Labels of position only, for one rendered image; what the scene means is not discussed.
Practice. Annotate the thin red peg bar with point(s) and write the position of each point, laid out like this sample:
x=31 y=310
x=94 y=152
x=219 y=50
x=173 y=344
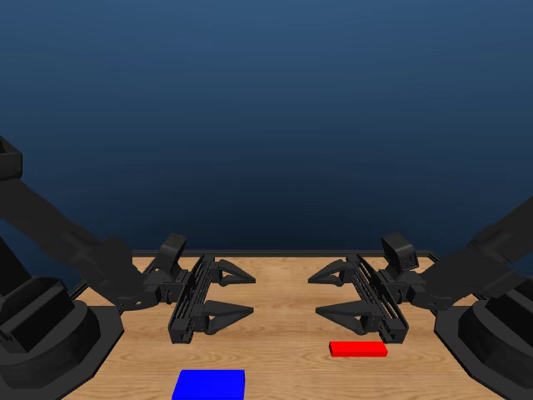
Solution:
x=358 y=349

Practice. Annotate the blue hollow socket block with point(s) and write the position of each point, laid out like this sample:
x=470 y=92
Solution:
x=208 y=385

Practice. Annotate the black table frame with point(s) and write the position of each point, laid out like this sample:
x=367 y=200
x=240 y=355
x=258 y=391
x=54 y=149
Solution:
x=291 y=253

